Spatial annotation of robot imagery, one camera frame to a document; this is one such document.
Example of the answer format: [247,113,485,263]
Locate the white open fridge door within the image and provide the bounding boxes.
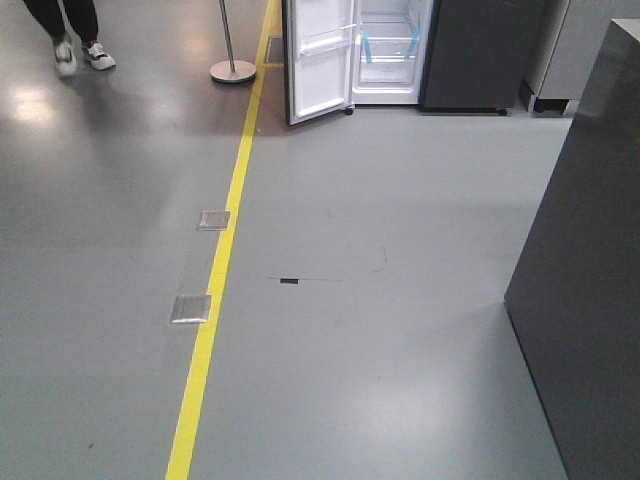
[282,0,356,126]

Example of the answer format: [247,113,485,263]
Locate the lower glass fridge shelf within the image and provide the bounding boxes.
[360,22,421,58]

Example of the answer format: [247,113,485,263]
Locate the dark grey fridge body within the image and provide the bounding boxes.
[351,0,546,117]

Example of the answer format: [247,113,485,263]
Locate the white appliance beside fridge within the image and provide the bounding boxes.
[518,1,615,116]

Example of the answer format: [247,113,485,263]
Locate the upper metal floor plate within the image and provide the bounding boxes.
[196,210,231,231]

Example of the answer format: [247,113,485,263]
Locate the metal floor plate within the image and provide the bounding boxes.
[169,294,213,325]
[196,210,231,231]

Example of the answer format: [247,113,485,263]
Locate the lower metal floor plate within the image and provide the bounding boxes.
[169,294,213,325]

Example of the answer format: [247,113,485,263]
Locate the clear crisper drawer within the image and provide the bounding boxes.
[358,49,415,84]

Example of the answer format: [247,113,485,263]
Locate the grey cabinet block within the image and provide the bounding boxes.
[505,19,639,479]

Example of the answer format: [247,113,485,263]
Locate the person legs white sneakers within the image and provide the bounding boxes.
[21,0,117,78]

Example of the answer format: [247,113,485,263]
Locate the silver stanchion post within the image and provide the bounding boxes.
[209,0,257,84]

